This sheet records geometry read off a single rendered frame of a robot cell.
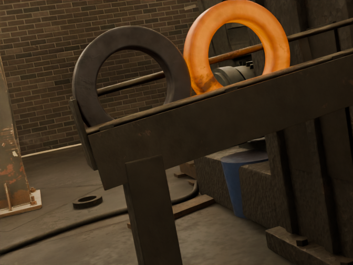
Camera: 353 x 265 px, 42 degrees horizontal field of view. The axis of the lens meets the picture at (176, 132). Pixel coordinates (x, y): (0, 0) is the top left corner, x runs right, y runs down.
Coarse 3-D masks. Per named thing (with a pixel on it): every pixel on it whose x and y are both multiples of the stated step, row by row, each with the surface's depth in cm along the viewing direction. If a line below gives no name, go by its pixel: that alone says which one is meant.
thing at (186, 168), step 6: (186, 162) 287; (192, 162) 284; (180, 168) 325; (186, 168) 309; (192, 168) 295; (174, 174) 324; (180, 174) 317; (186, 174) 312; (192, 174) 298; (192, 180) 291
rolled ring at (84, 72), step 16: (112, 32) 69; (128, 32) 70; (144, 32) 71; (96, 48) 68; (112, 48) 69; (128, 48) 72; (144, 48) 71; (160, 48) 72; (176, 48) 73; (80, 64) 68; (96, 64) 68; (160, 64) 74; (176, 64) 73; (80, 80) 68; (96, 80) 69; (176, 80) 73; (80, 96) 68; (96, 96) 69; (176, 96) 73; (80, 112) 68; (96, 112) 69
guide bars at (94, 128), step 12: (312, 60) 78; (324, 60) 78; (276, 72) 76; (288, 72) 76; (240, 84) 74; (252, 84) 74; (192, 96) 72; (204, 96) 72; (156, 108) 70; (168, 108) 70; (120, 120) 68; (132, 120) 69; (96, 132) 67
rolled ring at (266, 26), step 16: (240, 0) 75; (208, 16) 73; (224, 16) 74; (240, 16) 75; (256, 16) 76; (272, 16) 77; (192, 32) 73; (208, 32) 73; (256, 32) 79; (272, 32) 77; (192, 48) 73; (208, 48) 74; (272, 48) 78; (288, 48) 79; (192, 64) 73; (208, 64) 74; (272, 64) 78; (288, 64) 79; (192, 80) 74; (208, 80) 74
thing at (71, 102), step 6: (72, 102) 66; (72, 108) 69; (78, 108) 66; (72, 114) 72; (78, 114) 66; (78, 120) 66; (78, 126) 69; (84, 126) 67; (78, 132) 72; (84, 132) 67; (84, 138) 67; (84, 144) 69; (84, 150) 72; (90, 150) 67; (90, 156) 67; (90, 162) 68; (96, 168) 67
